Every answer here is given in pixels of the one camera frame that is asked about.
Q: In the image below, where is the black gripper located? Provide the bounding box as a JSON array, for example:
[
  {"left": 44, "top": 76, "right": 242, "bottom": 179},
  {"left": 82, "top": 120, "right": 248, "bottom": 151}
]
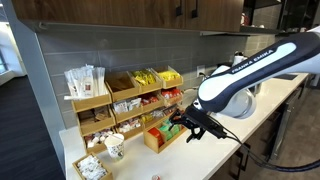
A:
[{"left": 168, "top": 107, "right": 208, "bottom": 145}]

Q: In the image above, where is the bright green sachet stack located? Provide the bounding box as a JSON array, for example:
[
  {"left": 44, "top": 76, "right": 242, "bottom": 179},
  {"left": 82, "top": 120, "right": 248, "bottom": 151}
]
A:
[{"left": 169, "top": 123, "right": 181, "bottom": 137}]

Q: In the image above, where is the teal green sachet stack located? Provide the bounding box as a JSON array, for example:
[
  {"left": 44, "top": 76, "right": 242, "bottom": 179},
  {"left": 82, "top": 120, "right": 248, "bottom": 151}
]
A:
[{"left": 158, "top": 124, "right": 173, "bottom": 142}]

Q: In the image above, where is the orange-red sachet stack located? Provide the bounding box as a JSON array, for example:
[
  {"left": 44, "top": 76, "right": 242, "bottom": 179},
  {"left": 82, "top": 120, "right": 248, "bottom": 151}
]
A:
[{"left": 147, "top": 126, "right": 165, "bottom": 148}]

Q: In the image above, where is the red sachet pile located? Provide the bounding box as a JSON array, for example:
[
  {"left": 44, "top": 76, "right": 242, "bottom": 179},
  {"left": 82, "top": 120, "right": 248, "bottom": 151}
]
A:
[{"left": 161, "top": 87, "right": 183, "bottom": 101}]

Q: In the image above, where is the wooden sachet compartment box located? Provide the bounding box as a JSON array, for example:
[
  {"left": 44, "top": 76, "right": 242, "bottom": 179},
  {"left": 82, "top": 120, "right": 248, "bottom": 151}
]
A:
[{"left": 142, "top": 117, "right": 190, "bottom": 155}]

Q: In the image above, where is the yellow sachet pile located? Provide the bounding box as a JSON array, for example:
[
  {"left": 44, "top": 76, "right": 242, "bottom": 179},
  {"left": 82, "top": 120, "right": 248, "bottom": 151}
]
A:
[{"left": 157, "top": 70, "right": 181, "bottom": 82}]

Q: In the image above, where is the yellow-green sachet pile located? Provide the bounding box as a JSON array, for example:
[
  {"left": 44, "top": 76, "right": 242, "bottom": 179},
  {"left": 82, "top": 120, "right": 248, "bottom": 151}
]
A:
[{"left": 131, "top": 69, "right": 157, "bottom": 87}]

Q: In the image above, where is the dark lower counter cabinet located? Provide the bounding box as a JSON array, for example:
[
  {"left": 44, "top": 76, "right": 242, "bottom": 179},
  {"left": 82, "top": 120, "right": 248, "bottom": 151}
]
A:
[{"left": 208, "top": 79, "right": 310, "bottom": 180}]

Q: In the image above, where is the white printed packet pile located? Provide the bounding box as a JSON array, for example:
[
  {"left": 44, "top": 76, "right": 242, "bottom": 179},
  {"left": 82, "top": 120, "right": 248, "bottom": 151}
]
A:
[{"left": 112, "top": 97, "right": 143, "bottom": 115}]

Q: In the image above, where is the tiered wooden condiment organizer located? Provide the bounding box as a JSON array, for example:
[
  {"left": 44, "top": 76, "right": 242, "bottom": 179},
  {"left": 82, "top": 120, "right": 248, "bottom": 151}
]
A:
[{"left": 70, "top": 65, "right": 185, "bottom": 155}]

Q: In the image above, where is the white sugar packet pile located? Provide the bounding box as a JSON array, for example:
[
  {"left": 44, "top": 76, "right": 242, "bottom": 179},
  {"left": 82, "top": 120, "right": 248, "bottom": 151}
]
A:
[{"left": 76, "top": 155, "right": 108, "bottom": 180}]

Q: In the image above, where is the white wrapped stirrer bundle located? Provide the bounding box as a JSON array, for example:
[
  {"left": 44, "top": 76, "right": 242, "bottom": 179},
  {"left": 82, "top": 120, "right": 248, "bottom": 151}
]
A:
[{"left": 63, "top": 63, "right": 108, "bottom": 102}]

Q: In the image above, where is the small wooden packet box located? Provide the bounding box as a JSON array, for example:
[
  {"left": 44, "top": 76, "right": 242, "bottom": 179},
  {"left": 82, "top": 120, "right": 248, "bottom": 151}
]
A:
[{"left": 71, "top": 152, "right": 114, "bottom": 180}]

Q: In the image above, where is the brown wooden upper cabinet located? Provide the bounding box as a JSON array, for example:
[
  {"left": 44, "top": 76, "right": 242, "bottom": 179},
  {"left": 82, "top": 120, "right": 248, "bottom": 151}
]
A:
[{"left": 10, "top": 0, "right": 245, "bottom": 33}]

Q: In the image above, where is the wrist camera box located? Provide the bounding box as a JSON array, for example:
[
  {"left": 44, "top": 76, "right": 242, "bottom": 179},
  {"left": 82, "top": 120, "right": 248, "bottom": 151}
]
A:
[{"left": 197, "top": 112, "right": 229, "bottom": 140}]

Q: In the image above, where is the white wall outlet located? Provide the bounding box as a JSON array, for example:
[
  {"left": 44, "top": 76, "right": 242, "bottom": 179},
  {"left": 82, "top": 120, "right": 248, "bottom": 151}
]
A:
[{"left": 196, "top": 64, "right": 206, "bottom": 79}]

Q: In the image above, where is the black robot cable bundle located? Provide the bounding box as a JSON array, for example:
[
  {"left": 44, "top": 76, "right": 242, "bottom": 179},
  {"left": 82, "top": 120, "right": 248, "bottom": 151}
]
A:
[{"left": 214, "top": 127, "right": 320, "bottom": 174}]

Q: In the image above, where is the black cabinet door handle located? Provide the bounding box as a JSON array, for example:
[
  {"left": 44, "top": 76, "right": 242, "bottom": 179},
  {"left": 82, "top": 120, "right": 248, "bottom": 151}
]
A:
[
  {"left": 175, "top": 0, "right": 184, "bottom": 18},
  {"left": 190, "top": 0, "right": 200, "bottom": 20}
]

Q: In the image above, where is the dark open wall shelf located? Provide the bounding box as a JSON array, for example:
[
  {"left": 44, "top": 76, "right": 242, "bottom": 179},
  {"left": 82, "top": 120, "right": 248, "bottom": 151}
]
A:
[{"left": 241, "top": 0, "right": 320, "bottom": 36}]

